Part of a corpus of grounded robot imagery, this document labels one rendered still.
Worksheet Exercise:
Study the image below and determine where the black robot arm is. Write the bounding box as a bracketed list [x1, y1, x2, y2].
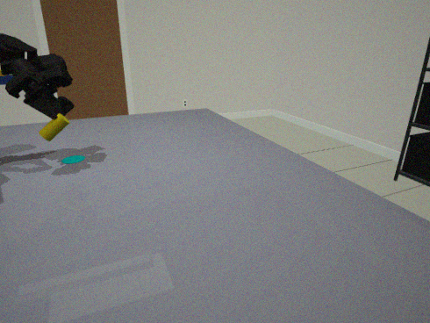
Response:
[0, 33, 73, 93]

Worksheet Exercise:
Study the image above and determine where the yellow cylinder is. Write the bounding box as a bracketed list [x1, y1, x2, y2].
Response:
[39, 113, 69, 141]

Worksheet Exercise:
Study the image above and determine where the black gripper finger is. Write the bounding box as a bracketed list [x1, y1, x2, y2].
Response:
[23, 86, 58, 120]
[52, 98, 67, 117]

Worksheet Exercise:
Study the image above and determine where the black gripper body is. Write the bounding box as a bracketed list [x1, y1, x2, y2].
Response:
[5, 70, 74, 115]

